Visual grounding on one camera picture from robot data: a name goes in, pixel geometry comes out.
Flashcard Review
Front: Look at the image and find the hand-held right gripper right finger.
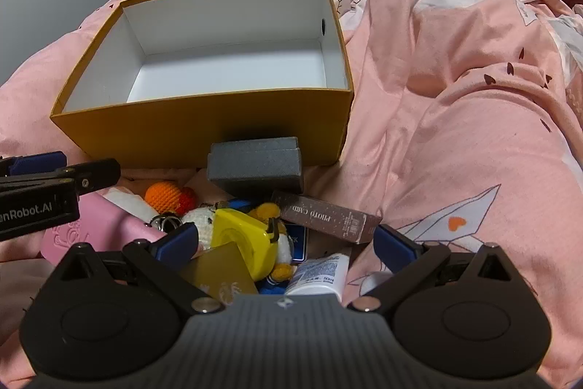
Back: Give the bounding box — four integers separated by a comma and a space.
347, 224, 521, 312

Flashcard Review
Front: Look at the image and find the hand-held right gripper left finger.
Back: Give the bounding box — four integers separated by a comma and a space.
57, 222, 225, 315

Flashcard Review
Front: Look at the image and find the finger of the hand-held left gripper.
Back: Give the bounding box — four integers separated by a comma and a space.
0, 151, 68, 178
0, 158, 122, 195

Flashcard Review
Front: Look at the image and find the gold box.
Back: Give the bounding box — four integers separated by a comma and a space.
180, 244, 259, 299

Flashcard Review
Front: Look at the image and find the pink embossed case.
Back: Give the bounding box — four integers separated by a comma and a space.
41, 188, 167, 267

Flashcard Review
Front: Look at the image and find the yellow tape measure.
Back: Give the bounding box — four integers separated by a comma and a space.
212, 209, 280, 281

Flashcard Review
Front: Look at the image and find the white tube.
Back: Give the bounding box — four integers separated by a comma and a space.
285, 254, 351, 303

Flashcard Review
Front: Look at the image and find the brown speckled card box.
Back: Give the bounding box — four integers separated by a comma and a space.
272, 191, 383, 245

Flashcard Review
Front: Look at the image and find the yellow cardboard box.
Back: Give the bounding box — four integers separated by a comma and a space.
50, 0, 355, 169

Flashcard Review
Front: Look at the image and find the grey textured box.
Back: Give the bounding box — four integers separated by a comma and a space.
207, 137, 304, 195

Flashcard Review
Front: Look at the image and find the white crochet toy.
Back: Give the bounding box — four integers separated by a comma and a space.
180, 207, 218, 246

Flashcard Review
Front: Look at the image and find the white soft pouch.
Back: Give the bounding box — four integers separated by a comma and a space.
102, 187, 147, 222

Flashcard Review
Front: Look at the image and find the orange crochet toy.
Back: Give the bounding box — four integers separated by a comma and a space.
145, 182, 199, 217

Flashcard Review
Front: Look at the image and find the yellow and blue plush toy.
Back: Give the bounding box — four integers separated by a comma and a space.
226, 198, 297, 294

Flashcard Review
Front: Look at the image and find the blue card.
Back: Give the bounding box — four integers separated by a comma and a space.
286, 222, 309, 265

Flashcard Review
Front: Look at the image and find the pink printed quilt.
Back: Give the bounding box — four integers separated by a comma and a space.
0, 0, 583, 389

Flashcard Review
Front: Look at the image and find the metal key ring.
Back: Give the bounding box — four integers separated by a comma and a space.
148, 213, 183, 233

